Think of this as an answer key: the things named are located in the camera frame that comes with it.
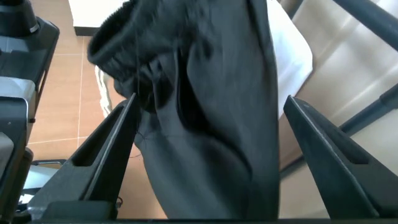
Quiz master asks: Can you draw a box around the black garment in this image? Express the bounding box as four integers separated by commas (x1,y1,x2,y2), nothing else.
86,0,280,220

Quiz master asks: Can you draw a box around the beige curtain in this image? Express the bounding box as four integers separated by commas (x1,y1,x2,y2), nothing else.
278,0,398,218

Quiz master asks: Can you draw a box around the black clothes rack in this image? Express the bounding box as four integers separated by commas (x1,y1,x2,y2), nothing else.
279,0,398,180

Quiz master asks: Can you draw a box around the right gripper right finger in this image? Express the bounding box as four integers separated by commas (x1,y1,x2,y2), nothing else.
282,95,398,220

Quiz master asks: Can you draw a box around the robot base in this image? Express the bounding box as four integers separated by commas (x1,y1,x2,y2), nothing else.
0,0,68,223

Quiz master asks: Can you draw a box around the white shirt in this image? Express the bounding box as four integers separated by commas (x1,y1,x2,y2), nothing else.
266,0,314,119

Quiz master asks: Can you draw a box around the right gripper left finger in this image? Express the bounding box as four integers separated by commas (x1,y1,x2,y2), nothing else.
27,92,140,220

